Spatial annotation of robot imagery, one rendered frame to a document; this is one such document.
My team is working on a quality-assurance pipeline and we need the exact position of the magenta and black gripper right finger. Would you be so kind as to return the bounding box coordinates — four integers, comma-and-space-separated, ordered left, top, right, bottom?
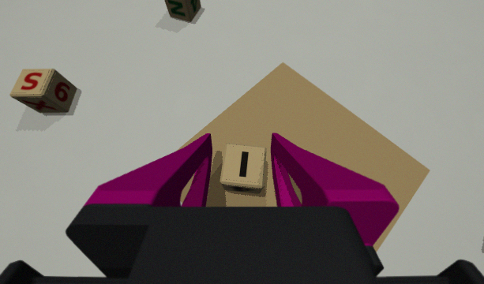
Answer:
271, 133, 400, 246

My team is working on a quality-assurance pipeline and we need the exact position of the tan flat mat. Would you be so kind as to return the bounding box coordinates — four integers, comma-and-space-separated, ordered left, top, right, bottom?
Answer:
177, 62, 430, 252

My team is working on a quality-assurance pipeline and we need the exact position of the beige letter block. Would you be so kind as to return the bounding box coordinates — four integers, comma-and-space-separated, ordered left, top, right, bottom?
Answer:
9, 69, 77, 113
220, 143, 267, 194
164, 0, 201, 22

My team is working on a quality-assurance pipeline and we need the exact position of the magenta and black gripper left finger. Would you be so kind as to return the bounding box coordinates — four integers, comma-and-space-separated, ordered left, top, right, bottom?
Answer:
84, 133, 212, 207

